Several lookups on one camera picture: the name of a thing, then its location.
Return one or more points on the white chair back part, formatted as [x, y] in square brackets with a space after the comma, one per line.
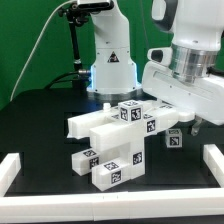
[106, 131]

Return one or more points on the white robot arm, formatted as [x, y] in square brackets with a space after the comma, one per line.
[191, 24]

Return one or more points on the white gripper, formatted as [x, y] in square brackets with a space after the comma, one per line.
[182, 77]

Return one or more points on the white chair seat part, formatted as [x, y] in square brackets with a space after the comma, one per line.
[131, 160]

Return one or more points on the black camera stand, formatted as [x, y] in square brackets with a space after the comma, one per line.
[77, 14]

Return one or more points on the white U-shaped fence frame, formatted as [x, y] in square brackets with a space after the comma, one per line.
[112, 206]

